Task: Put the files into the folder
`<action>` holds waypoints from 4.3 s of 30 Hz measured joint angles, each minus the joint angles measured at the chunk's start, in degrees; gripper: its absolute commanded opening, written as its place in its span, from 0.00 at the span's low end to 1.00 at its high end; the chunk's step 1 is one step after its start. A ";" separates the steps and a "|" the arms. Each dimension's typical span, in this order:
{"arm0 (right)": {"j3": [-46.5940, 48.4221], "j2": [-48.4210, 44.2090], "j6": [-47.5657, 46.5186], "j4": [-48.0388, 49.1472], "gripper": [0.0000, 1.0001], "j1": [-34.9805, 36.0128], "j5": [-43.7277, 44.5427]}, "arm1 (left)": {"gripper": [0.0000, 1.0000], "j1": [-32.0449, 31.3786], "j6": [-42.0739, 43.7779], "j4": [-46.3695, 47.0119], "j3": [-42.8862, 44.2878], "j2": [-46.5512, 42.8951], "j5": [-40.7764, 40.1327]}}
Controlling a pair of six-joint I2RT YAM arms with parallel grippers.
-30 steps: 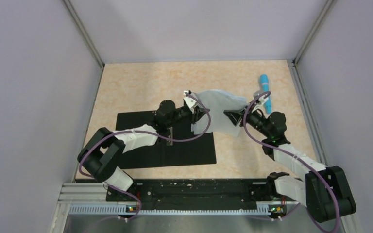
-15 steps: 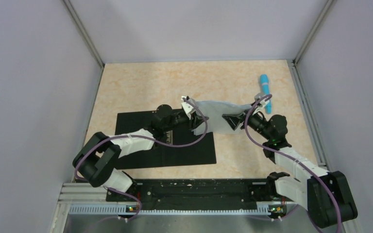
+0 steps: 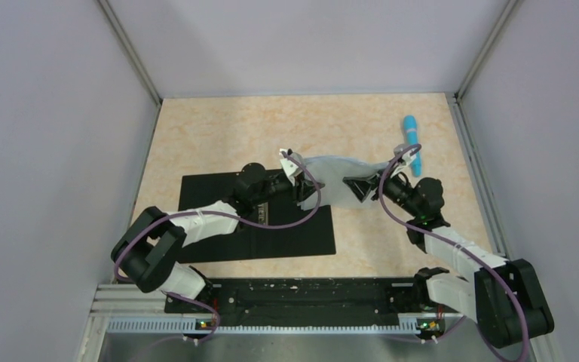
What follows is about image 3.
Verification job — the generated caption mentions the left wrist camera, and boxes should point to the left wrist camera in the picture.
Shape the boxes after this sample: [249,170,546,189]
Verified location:
[279,149,302,186]

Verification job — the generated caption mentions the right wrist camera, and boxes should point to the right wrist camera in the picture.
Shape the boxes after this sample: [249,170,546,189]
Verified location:
[394,144,421,167]

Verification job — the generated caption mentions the red and black folder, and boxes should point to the red and black folder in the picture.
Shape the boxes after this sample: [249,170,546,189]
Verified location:
[178,172,336,264]

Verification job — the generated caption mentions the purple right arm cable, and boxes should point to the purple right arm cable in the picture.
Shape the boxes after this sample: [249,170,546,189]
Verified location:
[378,143,532,362]

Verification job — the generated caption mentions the aluminium frame rail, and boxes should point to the aluminium frame rail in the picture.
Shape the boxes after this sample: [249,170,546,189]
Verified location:
[77,282,562,362]

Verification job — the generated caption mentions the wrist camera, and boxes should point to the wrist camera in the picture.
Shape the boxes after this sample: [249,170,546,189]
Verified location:
[394,144,421,167]
[279,149,302,186]

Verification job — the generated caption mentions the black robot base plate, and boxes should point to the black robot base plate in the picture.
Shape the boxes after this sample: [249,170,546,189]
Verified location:
[164,278,463,330]

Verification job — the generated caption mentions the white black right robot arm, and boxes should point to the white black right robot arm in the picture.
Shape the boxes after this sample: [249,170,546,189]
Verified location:
[343,173,555,348]

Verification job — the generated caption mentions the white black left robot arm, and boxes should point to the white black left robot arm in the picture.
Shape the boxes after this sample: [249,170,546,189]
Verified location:
[111,158,324,312]

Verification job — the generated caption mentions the turquoise marker pen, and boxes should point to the turquoise marker pen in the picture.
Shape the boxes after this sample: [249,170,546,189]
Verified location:
[403,115,424,178]

